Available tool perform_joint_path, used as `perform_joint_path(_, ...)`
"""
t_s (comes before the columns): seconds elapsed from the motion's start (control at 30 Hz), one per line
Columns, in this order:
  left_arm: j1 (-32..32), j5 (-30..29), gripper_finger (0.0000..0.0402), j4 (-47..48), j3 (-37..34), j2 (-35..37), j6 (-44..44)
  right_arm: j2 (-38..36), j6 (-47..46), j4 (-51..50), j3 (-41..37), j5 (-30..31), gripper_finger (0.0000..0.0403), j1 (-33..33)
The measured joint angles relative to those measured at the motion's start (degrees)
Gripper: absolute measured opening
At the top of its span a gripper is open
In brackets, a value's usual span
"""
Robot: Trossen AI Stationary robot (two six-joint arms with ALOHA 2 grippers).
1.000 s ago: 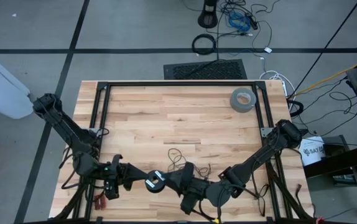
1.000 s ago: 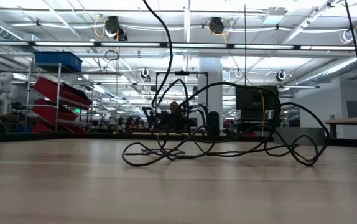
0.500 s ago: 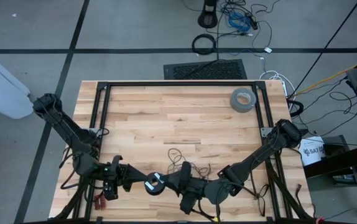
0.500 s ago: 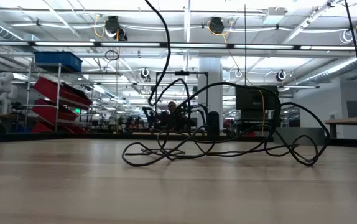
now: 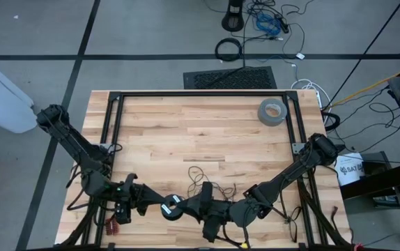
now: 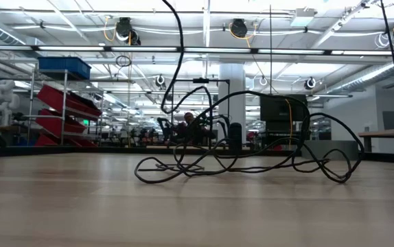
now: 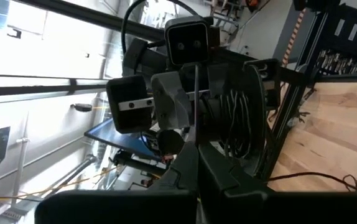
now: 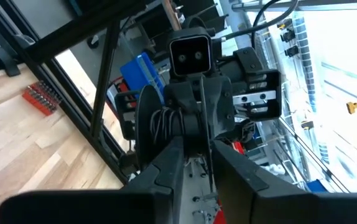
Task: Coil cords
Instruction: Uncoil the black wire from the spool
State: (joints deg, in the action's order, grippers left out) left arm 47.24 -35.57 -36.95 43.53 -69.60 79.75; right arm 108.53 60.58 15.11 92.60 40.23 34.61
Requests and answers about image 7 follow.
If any black cable shelf rack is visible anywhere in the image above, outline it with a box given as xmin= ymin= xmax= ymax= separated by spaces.
xmin=302 ymin=0 xmax=357 ymax=82

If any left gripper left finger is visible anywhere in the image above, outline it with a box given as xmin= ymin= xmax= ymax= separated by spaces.
xmin=35 ymin=141 xmax=200 ymax=224

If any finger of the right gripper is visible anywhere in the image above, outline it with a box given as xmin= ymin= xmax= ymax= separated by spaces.
xmin=151 ymin=70 xmax=193 ymax=131

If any computer monitor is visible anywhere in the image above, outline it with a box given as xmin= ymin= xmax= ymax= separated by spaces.
xmin=83 ymin=118 xmax=165 ymax=162

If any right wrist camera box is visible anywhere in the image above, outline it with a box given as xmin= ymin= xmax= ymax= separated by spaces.
xmin=165 ymin=15 xmax=213 ymax=67

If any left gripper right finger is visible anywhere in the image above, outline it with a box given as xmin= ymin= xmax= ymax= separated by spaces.
xmin=198 ymin=142 xmax=357 ymax=224

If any thin black cord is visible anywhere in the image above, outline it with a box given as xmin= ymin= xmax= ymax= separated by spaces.
xmin=209 ymin=89 xmax=357 ymax=193

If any black aluminium table frame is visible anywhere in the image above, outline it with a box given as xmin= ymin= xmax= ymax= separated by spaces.
xmin=0 ymin=0 xmax=357 ymax=183

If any black cord spool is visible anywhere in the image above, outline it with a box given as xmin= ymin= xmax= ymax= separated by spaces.
xmin=193 ymin=63 xmax=269 ymax=180

